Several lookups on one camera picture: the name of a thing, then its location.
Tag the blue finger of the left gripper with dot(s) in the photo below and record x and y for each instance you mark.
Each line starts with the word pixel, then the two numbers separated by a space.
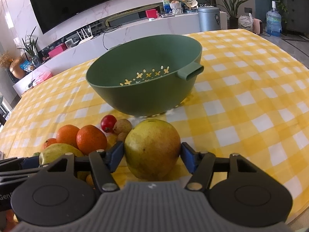
pixel 30 162

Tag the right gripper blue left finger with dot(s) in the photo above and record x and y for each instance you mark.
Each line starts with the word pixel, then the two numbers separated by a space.
pixel 104 164

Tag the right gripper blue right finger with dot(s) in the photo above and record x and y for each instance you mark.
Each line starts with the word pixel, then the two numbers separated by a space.
pixel 199 165

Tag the yellow-green pear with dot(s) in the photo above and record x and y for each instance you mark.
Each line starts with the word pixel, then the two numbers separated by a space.
pixel 56 150

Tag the orange tangerine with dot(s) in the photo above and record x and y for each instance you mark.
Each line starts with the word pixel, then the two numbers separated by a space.
pixel 67 134
pixel 49 142
pixel 89 138

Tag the brown longan fruit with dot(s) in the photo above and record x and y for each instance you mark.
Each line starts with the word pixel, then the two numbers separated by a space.
pixel 122 125
pixel 122 136

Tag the red cherry tomato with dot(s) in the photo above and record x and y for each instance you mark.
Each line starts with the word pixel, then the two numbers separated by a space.
pixel 107 123

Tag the yellow checkered tablecloth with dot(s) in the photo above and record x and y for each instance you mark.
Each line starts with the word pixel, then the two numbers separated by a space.
pixel 252 99

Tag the green colander bowl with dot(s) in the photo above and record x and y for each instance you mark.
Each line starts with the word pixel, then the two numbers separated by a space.
pixel 147 76

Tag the copper round vase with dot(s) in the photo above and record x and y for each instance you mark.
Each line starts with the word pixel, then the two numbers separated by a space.
pixel 15 68

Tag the white tv console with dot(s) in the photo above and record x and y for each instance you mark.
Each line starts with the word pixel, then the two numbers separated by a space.
pixel 94 48

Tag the small green potted plant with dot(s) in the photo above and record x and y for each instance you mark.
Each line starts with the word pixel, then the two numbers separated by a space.
pixel 30 49

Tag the pink box on console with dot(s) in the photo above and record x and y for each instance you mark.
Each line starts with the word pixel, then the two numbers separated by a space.
pixel 57 50

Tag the white wifi router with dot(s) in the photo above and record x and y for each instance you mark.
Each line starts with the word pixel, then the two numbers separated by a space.
pixel 85 34

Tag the grey pedal trash bin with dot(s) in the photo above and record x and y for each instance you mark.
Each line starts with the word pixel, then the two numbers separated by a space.
pixel 209 18

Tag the white plastic bag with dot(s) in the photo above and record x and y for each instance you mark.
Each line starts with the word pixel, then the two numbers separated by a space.
pixel 246 22

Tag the pink small heater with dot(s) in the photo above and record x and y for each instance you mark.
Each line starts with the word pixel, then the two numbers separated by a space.
pixel 257 26

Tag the red box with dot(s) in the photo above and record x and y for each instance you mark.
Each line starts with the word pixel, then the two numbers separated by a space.
pixel 151 13

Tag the potted snake plant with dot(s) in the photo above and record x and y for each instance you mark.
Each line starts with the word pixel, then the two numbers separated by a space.
pixel 231 7

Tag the blue water jug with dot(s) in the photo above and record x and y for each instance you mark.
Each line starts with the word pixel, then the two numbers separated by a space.
pixel 273 21

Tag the teddy bear bouquet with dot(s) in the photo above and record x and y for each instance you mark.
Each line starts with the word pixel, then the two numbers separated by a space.
pixel 176 7

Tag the dark grey cabinet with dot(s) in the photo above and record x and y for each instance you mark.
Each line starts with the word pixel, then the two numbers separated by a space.
pixel 296 16

